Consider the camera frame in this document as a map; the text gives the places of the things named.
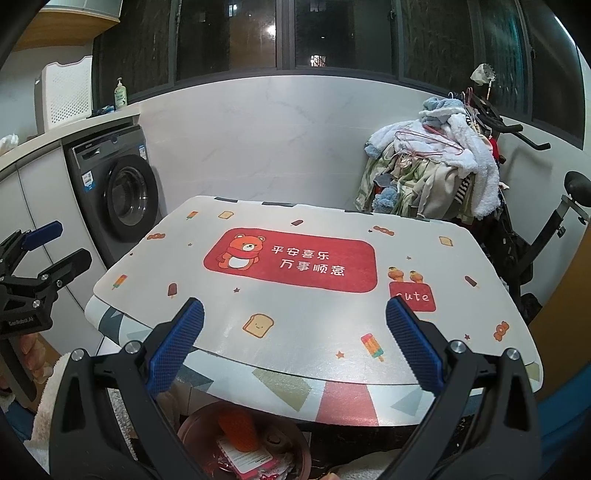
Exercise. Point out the grey washing machine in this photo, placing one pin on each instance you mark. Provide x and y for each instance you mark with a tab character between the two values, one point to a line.
92	166

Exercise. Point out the white crumpled cloth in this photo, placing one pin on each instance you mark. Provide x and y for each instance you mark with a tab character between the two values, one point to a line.
482	74

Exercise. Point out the white cabinet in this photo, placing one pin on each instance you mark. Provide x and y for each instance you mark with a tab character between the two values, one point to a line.
41	198

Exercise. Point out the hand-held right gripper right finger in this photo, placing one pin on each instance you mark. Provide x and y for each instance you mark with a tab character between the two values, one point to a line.
415	341

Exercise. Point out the blue rag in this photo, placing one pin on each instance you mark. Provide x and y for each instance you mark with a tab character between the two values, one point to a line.
105	110

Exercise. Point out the geometric patterned table cover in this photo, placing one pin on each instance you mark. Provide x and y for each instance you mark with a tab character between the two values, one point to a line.
341	401

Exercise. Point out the orange wooden panel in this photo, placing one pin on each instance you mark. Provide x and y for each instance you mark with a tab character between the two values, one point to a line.
572	332

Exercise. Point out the orange foam net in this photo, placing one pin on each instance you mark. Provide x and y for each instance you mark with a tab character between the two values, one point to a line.
238	429

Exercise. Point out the black exercise bike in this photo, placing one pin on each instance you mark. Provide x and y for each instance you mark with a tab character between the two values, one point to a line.
579	184

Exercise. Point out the printed cream table mat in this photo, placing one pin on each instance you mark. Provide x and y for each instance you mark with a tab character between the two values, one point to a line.
300	323

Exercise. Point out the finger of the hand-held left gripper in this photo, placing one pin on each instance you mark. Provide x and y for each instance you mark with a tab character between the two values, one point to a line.
44	234
69	266

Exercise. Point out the person's left hand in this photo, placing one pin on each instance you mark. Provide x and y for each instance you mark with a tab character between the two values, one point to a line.
39	360

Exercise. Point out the white crumpled paper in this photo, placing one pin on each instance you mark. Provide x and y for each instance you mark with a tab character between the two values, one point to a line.
8	144

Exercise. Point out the person's left forearm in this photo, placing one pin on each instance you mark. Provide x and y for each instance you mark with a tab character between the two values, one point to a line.
48	410

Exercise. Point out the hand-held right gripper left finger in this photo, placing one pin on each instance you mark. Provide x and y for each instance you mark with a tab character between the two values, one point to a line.
178	341

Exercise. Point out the soap pump bottle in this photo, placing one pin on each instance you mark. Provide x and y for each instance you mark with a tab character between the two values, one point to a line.
121	98

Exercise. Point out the white fleece garment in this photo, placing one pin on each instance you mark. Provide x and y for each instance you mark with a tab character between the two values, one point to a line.
364	468

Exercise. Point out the pile of clothes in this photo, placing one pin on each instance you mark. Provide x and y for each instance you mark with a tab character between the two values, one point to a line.
434	175

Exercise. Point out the brown trash bin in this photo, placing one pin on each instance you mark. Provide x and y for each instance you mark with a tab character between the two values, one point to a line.
194	434

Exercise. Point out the wooden wall cabinet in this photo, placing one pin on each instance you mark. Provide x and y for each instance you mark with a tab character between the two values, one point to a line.
69	21

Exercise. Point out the dark framed window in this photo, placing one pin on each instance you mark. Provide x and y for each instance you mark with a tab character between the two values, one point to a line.
341	27

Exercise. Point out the white paper wrapper red print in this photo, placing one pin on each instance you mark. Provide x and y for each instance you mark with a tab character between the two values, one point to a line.
251	464

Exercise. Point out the white perforated laundry basket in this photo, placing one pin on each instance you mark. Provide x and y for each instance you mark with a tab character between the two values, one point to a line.
67	97

